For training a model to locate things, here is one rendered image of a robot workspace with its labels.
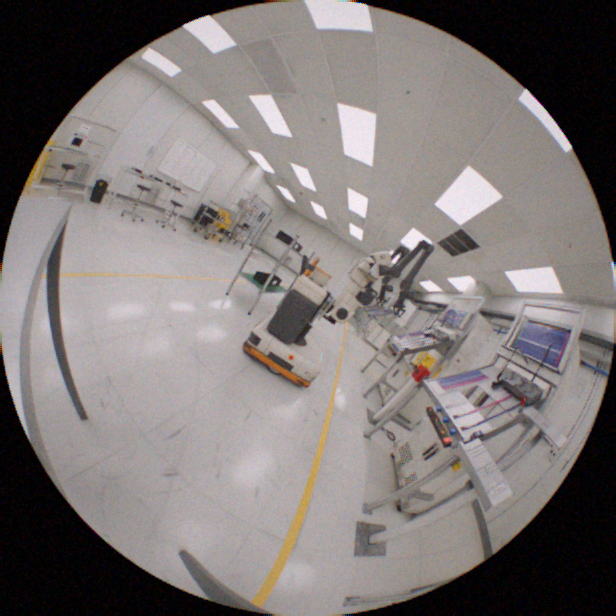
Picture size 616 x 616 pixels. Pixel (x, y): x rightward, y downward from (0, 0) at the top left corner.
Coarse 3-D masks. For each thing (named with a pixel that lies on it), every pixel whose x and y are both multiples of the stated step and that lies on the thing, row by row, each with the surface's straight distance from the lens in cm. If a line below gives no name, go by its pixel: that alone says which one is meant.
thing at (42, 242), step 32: (32, 224) 38; (64, 224) 50; (32, 256) 28; (0, 288) 24; (32, 288) 23; (0, 320) 21; (32, 320) 23; (64, 352) 70; (32, 416) 17; (192, 576) 57; (256, 608) 34
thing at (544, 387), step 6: (504, 366) 175; (510, 366) 173; (516, 366) 175; (504, 372) 176; (510, 372) 171; (522, 372) 166; (528, 378) 159; (534, 384) 155; (540, 384) 154; (546, 384) 156; (546, 390) 154; (540, 396) 153
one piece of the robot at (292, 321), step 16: (304, 288) 130; (320, 288) 131; (288, 304) 133; (304, 304) 132; (320, 304) 154; (272, 320) 140; (288, 320) 136; (304, 320) 135; (288, 336) 141; (304, 336) 154
